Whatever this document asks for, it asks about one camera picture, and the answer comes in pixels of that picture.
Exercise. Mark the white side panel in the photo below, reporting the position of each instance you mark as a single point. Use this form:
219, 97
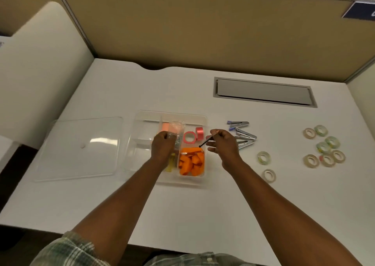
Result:
38, 75

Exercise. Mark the clear plastic lid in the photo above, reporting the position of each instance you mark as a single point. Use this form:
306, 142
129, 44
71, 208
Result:
79, 148

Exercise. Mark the green plaid shirt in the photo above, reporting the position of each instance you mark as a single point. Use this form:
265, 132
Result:
67, 251

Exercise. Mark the pile of orange ribbon pieces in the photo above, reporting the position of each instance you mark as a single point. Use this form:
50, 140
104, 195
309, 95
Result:
190, 163

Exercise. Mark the peach tape roll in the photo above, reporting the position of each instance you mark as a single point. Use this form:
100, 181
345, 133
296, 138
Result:
164, 127

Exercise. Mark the dark blue sign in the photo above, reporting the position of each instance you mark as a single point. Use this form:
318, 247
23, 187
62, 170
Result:
360, 10

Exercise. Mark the person's right forearm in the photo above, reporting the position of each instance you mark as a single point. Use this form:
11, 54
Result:
278, 216

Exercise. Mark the person's left fingers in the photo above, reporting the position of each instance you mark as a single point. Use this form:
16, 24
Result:
167, 134

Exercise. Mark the clear plastic organizer box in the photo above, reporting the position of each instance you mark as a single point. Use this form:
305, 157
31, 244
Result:
140, 128

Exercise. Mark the person's left forearm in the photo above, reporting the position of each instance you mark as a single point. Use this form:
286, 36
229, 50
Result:
129, 204

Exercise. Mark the flat pink tape roll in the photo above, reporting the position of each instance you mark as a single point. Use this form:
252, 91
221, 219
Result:
185, 139

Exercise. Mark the tan cubicle partition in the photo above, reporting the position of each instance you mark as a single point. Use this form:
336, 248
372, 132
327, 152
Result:
20, 10
205, 28

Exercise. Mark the yellow ribbon piece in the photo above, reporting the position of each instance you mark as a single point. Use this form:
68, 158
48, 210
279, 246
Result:
171, 165

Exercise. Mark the person's left hand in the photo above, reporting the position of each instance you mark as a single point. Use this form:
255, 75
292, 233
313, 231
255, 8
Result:
162, 148

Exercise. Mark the red-pink tape roll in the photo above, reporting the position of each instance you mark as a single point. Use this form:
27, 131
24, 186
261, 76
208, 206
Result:
200, 133

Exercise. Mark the person's right thumb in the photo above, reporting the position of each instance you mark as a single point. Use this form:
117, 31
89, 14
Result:
212, 149

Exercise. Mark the group of clear tape rolls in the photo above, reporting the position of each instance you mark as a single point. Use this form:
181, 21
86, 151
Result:
323, 147

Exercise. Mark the person's right hand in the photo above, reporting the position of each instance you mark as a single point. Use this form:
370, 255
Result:
227, 148

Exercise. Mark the thin black stick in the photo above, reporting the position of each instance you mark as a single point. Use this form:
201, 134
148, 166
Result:
205, 142

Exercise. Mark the clear plastic bag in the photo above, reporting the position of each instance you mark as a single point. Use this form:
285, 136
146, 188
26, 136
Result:
179, 128

